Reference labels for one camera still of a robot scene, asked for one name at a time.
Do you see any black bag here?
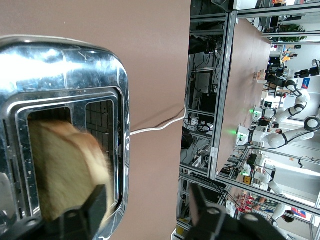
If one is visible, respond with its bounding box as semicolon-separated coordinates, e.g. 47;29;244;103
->
181;126;195;150

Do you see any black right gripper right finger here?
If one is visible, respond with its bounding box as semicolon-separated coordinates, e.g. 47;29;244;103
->
189;184;288;240

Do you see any aluminium frame post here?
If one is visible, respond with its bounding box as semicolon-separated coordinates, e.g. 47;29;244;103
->
209;11;238;181

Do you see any black computer tower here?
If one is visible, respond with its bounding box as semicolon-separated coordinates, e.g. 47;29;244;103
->
199;92;218;113

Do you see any brown bread slice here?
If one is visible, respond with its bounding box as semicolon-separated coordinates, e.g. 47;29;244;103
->
27;118;114;223

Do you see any aluminium frame beam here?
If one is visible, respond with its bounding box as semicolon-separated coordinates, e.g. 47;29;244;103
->
178;172;320;217

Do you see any green potted plant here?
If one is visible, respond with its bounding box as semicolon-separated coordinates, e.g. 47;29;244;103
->
278;23;308;43

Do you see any chrome and beige toaster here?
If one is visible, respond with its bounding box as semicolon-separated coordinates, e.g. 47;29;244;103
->
0;34;131;240

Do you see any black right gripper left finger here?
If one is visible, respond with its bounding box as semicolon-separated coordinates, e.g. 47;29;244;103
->
42;184;109;240

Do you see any white toaster power cord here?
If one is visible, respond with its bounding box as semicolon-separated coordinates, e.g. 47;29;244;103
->
129;104;188;136

